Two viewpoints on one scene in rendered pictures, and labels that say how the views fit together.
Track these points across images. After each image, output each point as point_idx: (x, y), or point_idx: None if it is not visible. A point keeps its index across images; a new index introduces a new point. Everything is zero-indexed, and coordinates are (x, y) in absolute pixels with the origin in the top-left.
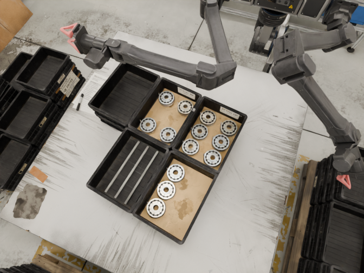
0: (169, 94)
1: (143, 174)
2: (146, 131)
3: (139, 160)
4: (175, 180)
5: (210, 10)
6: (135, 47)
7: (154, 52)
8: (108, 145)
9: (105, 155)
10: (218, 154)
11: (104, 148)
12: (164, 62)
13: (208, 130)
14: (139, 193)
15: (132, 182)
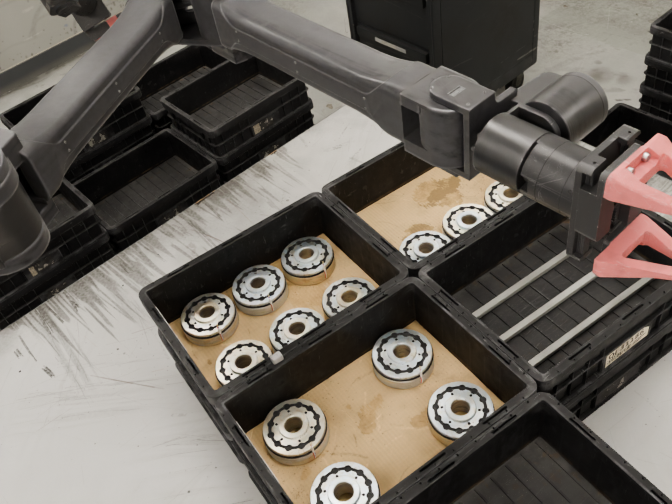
0: (324, 500)
1: (523, 280)
2: (474, 385)
3: (527, 317)
4: (434, 232)
5: (26, 136)
6: (379, 77)
7: (323, 58)
8: (653, 482)
9: (665, 447)
10: (287, 258)
11: (671, 475)
12: (308, 28)
13: (267, 340)
14: (550, 246)
15: (564, 274)
